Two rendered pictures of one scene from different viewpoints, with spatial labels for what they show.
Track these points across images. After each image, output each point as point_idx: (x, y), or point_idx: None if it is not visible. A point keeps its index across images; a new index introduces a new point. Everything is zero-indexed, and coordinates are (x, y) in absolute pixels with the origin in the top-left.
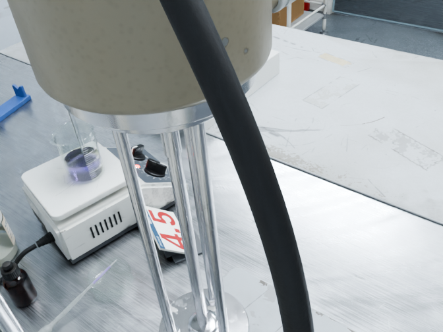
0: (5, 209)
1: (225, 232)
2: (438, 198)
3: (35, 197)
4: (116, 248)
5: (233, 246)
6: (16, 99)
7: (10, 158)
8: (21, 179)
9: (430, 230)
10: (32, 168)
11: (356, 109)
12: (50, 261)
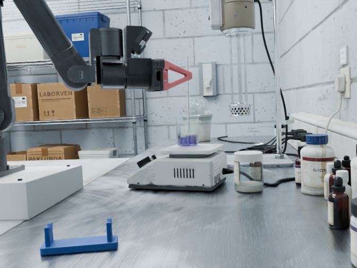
0: (219, 199)
1: None
2: (110, 162)
3: (218, 147)
4: None
5: None
6: (60, 242)
7: (169, 216)
8: (187, 205)
9: (130, 161)
10: (201, 150)
11: None
12: (231, 183)
